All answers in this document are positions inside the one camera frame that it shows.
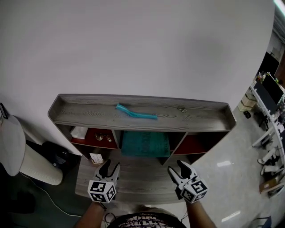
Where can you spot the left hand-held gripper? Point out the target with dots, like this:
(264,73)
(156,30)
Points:
(101,189)

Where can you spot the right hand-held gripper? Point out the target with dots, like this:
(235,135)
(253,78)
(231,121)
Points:
(193,189)

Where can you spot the grey wooden shelf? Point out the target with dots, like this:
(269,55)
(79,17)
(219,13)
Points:
(93,114)

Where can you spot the person's right forearm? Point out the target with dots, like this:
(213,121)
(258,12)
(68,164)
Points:
(199,216)

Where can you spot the person's left forearm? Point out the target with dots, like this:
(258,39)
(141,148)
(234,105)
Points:
(91,217)

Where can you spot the small card box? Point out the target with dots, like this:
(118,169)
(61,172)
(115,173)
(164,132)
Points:
(96,158)

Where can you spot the sunglasses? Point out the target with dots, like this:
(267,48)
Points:
(103,137)

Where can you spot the black bag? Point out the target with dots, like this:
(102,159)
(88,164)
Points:
(59,153)

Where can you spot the person's patterned shirt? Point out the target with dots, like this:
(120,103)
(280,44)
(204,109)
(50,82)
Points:
(147,221)

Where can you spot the teal ribbed tube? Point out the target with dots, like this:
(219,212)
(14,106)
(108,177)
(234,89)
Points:
(135,113)

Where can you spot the flat cardboard box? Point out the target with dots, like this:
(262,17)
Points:
(268,186)

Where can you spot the stacked cardboard boxes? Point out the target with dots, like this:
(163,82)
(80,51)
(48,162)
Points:
(248,102)

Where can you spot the white round table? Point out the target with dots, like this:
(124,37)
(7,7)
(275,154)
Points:
(11,144)

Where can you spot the white office desk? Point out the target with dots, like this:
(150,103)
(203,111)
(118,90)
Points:
(272,124)

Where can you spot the black monitor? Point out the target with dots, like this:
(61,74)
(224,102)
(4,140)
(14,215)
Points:
(274,88)
(265,95)

